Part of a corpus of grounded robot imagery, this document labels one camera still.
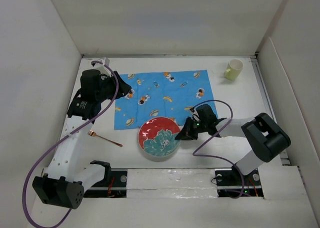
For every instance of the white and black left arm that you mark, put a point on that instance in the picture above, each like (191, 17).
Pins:
(61, 185)

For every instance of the pale yellow paper cup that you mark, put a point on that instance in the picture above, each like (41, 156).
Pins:
(234, 68)

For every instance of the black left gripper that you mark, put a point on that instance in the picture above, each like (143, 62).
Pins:
(123, 88)

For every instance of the copper fork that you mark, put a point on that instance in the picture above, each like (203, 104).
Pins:
(94, 134)

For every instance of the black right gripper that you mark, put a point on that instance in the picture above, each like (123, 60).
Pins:
(187, 133)

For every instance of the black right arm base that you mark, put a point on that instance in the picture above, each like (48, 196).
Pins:
(229, 183)

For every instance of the blue space-print cloth placemat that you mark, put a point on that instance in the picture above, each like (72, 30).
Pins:
(161, 94)

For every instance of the red and teal floral plate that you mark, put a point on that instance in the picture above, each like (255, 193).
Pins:
(157, 138)

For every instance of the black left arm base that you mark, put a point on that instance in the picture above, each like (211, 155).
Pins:
(116, 187)

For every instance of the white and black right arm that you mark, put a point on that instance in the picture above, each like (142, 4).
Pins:
(266, 139)

